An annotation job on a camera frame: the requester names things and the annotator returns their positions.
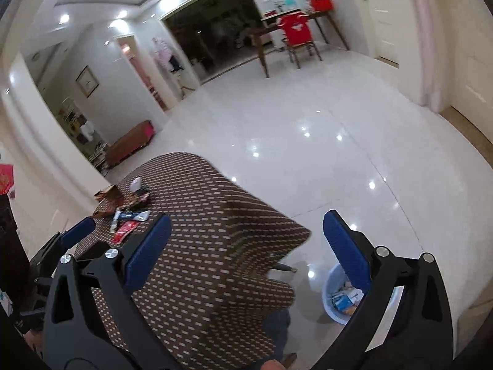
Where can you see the red paper door decoration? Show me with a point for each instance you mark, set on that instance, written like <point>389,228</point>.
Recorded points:
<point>5,179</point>

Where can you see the pink curtain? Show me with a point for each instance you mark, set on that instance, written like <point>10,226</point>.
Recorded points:
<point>425,38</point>

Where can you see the dark patterned packet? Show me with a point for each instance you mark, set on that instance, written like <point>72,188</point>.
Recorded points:
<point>136,198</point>

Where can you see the dark wooden dining table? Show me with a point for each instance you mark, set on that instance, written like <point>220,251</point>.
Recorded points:
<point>265,32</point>

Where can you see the white tissue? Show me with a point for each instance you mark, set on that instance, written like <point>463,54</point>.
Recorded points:
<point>135,185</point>

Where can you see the torn cardboard box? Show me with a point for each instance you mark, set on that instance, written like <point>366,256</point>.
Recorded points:
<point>108,196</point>

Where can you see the sliding glass door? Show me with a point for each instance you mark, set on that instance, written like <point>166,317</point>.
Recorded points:
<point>215,27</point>

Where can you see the white orange wrapper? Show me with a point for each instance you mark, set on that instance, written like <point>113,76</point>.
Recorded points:
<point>349,310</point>

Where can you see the white shelf rack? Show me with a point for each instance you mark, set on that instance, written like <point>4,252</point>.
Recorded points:
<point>83,135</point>

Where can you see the pale blue trash bin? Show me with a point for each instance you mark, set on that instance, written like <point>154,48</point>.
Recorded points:
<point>330,312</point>

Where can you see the red upholstered bench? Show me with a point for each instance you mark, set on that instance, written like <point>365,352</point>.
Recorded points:
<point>129,142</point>

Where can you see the chair with red cover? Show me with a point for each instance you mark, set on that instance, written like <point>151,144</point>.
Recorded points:
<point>298,29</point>

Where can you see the person's jeans leg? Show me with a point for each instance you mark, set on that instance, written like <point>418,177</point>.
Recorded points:
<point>278,327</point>

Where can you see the red small packet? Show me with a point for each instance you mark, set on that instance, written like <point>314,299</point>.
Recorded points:
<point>125,232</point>

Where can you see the coat rack with clothes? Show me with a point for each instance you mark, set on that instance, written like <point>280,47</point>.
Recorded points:
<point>165,54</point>

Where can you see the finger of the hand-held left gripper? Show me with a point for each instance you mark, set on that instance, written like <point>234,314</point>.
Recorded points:
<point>79,233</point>

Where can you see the white side cabinet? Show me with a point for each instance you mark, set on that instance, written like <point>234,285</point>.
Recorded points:
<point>271,17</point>

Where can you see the person's right hand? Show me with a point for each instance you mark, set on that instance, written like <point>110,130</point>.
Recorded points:
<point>271,365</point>

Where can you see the teal box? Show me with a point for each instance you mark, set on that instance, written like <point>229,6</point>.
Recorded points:
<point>289,3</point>

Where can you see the blue white carton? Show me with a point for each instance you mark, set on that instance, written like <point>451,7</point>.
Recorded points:
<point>342,298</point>

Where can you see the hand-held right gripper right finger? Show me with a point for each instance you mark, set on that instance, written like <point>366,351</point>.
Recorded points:
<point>346,250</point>

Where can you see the white panel door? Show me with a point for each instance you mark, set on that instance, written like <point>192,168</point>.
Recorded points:
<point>472,54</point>
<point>383,15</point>

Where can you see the blue small packet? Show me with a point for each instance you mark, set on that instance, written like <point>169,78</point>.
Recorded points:
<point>134,216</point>

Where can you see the small framed picture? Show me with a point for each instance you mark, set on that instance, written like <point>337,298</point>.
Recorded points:
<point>87,81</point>

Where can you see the white tube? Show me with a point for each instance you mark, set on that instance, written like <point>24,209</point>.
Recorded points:
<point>115,221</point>

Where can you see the round table with dotted tablecloth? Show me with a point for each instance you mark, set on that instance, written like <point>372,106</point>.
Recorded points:
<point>200,219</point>

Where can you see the red bag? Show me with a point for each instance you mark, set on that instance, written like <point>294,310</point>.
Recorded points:
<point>321,3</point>

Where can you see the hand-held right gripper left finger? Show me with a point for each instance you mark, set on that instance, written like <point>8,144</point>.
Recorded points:
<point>148,250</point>

